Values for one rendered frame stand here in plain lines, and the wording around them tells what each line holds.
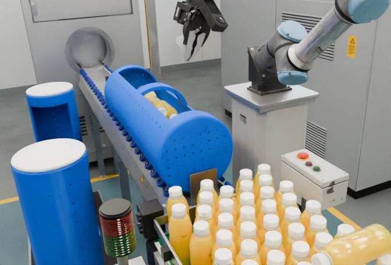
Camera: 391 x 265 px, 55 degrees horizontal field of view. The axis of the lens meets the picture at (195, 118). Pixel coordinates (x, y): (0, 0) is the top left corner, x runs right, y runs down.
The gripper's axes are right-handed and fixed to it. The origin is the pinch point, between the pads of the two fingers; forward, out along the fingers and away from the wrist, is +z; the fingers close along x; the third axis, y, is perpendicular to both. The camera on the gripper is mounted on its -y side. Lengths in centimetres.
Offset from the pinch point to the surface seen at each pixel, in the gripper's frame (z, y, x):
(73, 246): 89, 27, 7
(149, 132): 32.5, 15.5, -5.8
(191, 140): 28.4, 0.5, -11.8
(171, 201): 39.9, -12.9, 3.5
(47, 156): 57, 45, 15
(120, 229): 26, -31, 35
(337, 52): 1, 52, -190
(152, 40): 27, 128, -85
